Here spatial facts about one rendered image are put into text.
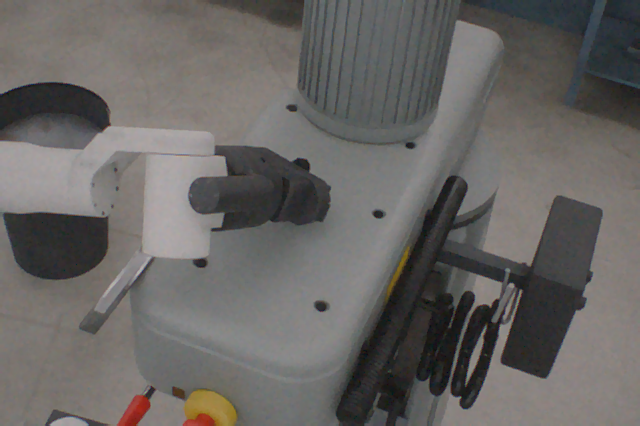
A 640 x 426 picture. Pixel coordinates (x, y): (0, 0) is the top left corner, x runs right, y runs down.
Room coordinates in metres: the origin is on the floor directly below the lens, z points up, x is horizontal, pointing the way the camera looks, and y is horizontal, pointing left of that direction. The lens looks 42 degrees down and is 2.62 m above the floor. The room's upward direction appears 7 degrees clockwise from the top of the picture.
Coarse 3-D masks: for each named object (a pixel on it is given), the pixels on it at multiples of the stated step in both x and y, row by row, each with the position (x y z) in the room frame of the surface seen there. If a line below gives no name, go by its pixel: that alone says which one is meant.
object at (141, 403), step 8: (144, 392) 0.66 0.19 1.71; (152, 392) 0.66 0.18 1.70; (136, 400) 0.64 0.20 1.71; (144, 400) 0.64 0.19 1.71; (128, 408) 0.63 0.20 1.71; (136, 408) 0.63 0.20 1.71; (144, 408) 0.63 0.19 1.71; (128, 416) 0.62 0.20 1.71; (136, 416) 0.62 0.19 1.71; (120, 424) 0.60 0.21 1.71; (128, 424) 0.61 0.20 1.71; (136, 424) 0.61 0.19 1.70
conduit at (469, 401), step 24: (432, 312) 1.02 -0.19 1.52; (456, 312) 1.10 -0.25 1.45; (480, 312) 1.02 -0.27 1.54; (504, 312) 1.07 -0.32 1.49; (432, 336) 0.98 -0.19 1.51; (456, 336) 0.97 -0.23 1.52; (432, 360) 0.96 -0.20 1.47; (480, 360) 0.94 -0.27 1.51; (432, 384) 0.94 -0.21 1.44; (456, 384) 0.94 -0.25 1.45; (480, 384) 0.92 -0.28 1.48
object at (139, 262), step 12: (132, 264) 0.68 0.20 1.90; (144, 264) 0.69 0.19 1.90; (120, 276) 0.66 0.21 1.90; (132, 276) 0.67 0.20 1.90; (108, 288) 0.65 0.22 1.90; (120, 288) 0.65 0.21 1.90; (108, 300) 0.63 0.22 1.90; (120, 300) 0.63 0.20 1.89; (96, 312) 0.61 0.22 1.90; (108, 312) 0.61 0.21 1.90; (84, 324) 0.59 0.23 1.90; (96, 324) 0.59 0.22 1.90
